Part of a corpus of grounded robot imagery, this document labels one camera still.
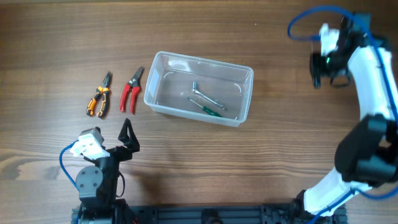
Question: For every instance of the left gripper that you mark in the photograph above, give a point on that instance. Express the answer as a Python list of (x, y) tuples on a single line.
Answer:
[(130, 142)]

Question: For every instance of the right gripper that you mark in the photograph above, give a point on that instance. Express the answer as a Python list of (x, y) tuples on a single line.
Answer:
[(315, 60)]

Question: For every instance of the red handled cutters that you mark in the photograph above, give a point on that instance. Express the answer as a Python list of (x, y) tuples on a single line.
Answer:
[(133, 87)]

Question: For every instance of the green handled screwdriver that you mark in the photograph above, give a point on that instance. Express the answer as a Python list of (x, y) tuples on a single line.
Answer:
[(202, 107)]

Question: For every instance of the silver socket wrench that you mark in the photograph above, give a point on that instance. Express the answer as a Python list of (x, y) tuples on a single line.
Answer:
[(196, 91)]

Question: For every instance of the black red handled screwdriver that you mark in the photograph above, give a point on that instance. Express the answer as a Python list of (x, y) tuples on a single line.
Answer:
[(316, 79)]

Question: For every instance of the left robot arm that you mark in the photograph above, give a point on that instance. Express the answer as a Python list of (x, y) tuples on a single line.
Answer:
[(97, 184)]

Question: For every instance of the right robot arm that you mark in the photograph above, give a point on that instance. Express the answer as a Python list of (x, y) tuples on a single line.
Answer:
[(367, 157)]

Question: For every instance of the clear plastic container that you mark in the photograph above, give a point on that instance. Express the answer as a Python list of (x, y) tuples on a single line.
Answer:
[(171, 78)]

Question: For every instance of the orange black long-nose pliers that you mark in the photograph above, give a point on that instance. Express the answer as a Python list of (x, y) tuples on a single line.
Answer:
[(103, 94)]

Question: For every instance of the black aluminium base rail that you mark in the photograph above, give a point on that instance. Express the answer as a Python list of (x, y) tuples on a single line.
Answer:
[(264, 214)]

